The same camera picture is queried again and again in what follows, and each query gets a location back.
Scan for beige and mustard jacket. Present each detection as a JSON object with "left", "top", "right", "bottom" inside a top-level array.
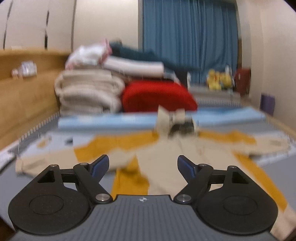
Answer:
[{"left": 15, "top": 105, "right": 296, "bottom": 239}]

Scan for light blue sheet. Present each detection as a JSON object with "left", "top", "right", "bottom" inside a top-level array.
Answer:
[{"left": 58, "top": 107, "right": 265, "bottom": 131}]

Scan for wooden headboard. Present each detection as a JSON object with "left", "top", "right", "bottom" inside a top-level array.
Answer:
[{"left": 1, "top": 49, "right": 70, "bottom": 148}]

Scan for purple box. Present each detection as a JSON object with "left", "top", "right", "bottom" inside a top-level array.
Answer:
[{"left": 260, "top": 94, "right": 275, "bottom": 116}]

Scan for folded beige blanket stack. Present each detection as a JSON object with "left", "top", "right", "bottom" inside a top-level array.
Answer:
[{"left": 54, "top": 69, "right": 125, "bottom": 116}]

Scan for yellow plush toys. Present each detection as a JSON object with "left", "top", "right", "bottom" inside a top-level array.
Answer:
[{"left": 206, "top": 68, "right": 233, "bottom": 91}]

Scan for dark red bag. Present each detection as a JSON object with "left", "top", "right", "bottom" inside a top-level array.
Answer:
[{"left": 234, "top": 68, "right": 251, "bottom": 97}]

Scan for red knitted blanket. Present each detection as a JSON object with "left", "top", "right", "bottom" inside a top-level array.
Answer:
[{"left": 121, "top": 80, "right": 198, "bottom": 113}]

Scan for small items on headboard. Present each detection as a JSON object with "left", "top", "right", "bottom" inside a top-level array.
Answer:
[{"left": 11, "top": 61, "right": 37, "bottom": 78}]

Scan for white rolled pillow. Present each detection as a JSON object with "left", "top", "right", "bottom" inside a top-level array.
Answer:
[{"left": 102, "top": 56, "right": 165, "bottom": 77}]

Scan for white pink cloth bundle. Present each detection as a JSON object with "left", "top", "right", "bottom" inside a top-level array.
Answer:
[{"left": 65, "top": 39, "right": 112, "bottom": 70}]

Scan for dark teal garment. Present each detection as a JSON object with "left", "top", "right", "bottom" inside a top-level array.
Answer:
[{"left": 110, "top": 42, "right": 200, "bottom": 72}]

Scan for blue curtain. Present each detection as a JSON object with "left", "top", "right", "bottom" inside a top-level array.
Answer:
[{"left": 142, "top": 1, "right": 238, "bottom": 84}]

